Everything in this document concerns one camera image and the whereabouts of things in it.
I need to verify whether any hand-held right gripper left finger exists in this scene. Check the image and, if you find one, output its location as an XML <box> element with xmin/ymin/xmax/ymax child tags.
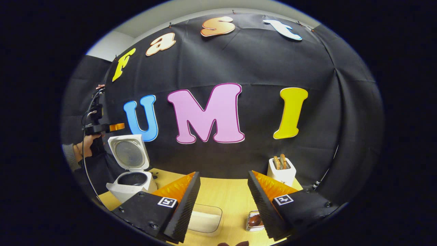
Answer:
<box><xmin>112</xmin><ymin>172</ymin><xmax>201</xmax><ymax>244</ymax></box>

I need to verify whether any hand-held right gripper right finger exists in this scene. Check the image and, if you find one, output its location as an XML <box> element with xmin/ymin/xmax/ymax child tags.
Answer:
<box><xmin>248</xmin><ymin>170</ymin><xmax>339</xmax><ymax>241</ymax></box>

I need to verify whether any metal wire chopstick holder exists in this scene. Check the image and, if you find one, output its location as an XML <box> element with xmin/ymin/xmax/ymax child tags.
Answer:
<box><xmin>245</xmin><ymin>210</ymin><xmax>265</xmax><ymax>232</ymax></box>

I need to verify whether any white rice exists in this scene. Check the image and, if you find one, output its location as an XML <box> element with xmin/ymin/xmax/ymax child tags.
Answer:
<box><xmin>188</xmin><ymin>211</ymin><xmax>221</xmax><ymax>233</ymax></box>

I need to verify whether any white rice cooker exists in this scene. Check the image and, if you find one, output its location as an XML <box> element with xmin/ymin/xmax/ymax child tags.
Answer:
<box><xmin>106</xmin><ymin>134</ymin><xmax>158</xmax><ymax>204</ymax></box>

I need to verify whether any clear plastic container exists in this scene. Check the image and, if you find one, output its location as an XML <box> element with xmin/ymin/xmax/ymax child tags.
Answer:
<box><xmin>187</xmin><ymin>204</ymin><xmax>223</xmax><ymax>237</ymax></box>

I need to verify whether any white toaster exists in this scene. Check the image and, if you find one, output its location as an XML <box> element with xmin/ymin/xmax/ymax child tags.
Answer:
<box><xmin>267</xmin><ymin>155</ymin><xmax>297</xmax><ymax>187</ymax></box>

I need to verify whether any black backdrop cloth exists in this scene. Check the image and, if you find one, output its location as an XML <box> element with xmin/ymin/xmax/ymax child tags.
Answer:
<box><xmin>61</xmin><ymin>12</ymin><xmax>385</xmax><ymax>205</ymax></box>

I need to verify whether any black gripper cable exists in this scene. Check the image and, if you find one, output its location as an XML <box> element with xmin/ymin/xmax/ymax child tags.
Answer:
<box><xmin>81</xmin><ymin>99</ymin><xmax>99</xmax><ymax>199</ymax></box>

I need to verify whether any black power cable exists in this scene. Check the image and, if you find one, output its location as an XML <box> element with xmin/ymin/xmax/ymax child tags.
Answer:
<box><xmin>312</xmin><ymin>143</ymin><xmax>340</xmax><ymax>190</ymax></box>

